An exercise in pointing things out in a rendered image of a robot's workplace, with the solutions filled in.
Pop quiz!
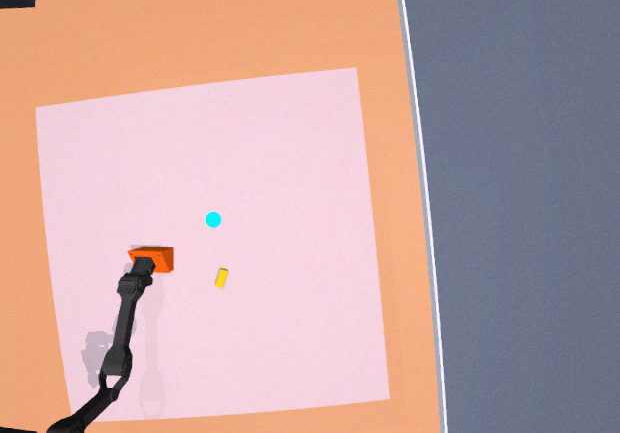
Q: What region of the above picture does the yellow cylinder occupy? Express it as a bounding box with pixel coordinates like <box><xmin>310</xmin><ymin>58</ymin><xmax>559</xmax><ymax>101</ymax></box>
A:
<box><xmin>215</xmin><ymin>268</ymin><xmax>229</xmax><ymax>288</ymax></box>

